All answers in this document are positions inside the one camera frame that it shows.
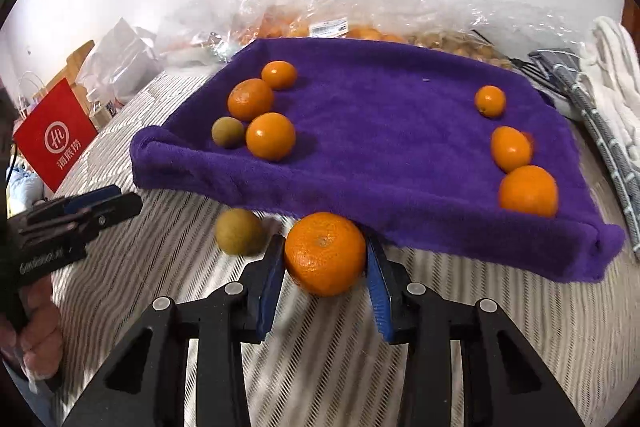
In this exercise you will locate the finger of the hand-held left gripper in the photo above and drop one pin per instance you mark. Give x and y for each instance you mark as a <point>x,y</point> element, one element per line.
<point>117,208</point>
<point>90,199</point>

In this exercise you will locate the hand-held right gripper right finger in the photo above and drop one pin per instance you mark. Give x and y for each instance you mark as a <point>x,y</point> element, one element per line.
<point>382,302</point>

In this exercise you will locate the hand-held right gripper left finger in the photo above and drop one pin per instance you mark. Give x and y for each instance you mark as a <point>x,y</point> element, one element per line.
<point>267,292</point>

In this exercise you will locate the green round fruit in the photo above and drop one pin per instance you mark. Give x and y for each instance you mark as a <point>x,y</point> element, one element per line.
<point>240,232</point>
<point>228,132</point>

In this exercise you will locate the mandarin orange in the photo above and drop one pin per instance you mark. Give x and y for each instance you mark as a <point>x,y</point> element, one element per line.
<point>325,254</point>

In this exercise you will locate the medium orange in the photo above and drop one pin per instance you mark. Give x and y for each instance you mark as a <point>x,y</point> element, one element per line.
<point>270,136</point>
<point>250,99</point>

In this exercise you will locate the purple towel lined tray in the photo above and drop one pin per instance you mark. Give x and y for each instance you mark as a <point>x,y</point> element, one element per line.
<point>390,132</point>

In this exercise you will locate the large round orange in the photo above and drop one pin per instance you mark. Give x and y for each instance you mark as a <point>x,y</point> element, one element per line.
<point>528,191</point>

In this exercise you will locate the large oval orange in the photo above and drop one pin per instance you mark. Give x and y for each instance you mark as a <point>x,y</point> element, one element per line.
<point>510,149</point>

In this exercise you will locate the red apple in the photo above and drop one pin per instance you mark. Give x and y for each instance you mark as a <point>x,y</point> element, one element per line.
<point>530,141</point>

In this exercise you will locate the clear bag of yellow fruits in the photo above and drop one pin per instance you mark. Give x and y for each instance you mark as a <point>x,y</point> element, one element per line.
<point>460,44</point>

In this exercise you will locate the person's left hand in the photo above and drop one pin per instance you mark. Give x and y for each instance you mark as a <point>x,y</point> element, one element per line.
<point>42,332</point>

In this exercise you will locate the light blue cloth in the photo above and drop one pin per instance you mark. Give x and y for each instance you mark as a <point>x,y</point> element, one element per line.
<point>22,182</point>

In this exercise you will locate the red paper bag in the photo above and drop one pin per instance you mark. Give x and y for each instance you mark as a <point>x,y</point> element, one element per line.
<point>60,132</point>

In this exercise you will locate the white paper bag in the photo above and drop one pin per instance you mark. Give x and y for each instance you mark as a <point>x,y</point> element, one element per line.
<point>25,109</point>

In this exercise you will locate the striped bed sheet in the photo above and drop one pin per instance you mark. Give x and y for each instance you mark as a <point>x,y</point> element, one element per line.
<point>500,332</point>

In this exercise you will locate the white plastic bag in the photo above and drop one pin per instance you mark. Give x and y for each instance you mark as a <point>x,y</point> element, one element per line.
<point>125,57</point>

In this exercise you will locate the person's blue clothing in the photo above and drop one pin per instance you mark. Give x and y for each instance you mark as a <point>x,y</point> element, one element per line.
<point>35,407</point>

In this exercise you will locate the small orange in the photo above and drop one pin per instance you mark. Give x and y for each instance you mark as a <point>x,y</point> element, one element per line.
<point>279,75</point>
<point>490,101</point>

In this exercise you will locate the clear plastic bag of oranges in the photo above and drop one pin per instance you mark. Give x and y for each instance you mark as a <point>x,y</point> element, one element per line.
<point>300,27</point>

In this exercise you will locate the blue grey plaid cloth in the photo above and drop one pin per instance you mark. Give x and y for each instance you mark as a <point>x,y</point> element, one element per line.
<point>600,127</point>

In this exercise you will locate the white striped cloth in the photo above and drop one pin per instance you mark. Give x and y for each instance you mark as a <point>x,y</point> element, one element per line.
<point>615,72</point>

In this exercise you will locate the wooden door frame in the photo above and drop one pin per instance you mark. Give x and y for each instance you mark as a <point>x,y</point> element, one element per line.
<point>631,9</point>

